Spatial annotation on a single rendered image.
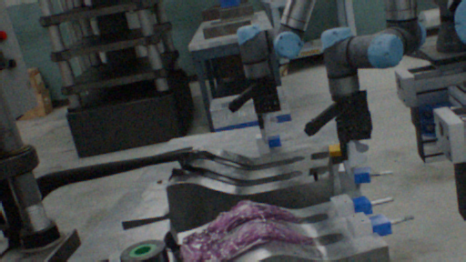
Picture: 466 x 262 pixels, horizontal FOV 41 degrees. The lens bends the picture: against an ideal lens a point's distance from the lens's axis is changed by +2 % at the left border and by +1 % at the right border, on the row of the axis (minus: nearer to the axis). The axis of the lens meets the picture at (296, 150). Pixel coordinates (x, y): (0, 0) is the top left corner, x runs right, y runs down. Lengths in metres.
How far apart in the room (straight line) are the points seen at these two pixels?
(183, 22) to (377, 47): 6.66
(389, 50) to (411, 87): 0.45
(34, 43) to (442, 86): 6.95
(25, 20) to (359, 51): 7.13
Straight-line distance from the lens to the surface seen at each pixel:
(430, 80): 1.82
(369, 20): 8.10
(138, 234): 1.30
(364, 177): 1.55
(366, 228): 1.20
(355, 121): 1.49
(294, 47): 1.73
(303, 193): 1.42
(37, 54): 8.36
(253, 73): 1.89
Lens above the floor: 1.40
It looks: 18 degrees down
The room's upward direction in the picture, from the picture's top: 11 degrees counter-clockwise
